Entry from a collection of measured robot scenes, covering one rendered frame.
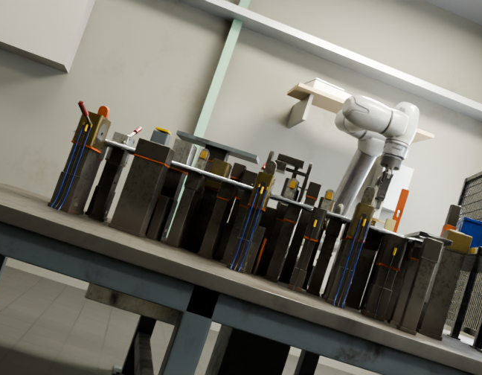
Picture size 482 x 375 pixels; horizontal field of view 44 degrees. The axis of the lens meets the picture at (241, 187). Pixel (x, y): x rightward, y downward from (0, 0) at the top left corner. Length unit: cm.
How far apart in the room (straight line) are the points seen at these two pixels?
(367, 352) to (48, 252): 87
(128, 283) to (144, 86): 387
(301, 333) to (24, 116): 405
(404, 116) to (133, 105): 335
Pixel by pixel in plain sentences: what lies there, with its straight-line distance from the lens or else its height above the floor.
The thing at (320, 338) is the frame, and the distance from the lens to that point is 165.
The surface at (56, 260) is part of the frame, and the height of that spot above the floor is 61.
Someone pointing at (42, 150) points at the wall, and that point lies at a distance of 528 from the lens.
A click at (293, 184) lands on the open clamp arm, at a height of 108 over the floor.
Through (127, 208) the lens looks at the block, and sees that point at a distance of 213.
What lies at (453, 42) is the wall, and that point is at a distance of 618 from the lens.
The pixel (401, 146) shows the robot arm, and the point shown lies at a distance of 228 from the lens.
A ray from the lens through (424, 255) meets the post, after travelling 188.
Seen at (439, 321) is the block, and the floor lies 76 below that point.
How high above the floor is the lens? 80
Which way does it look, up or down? 5 degrees up
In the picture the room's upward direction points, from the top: 19 degrees clockwise
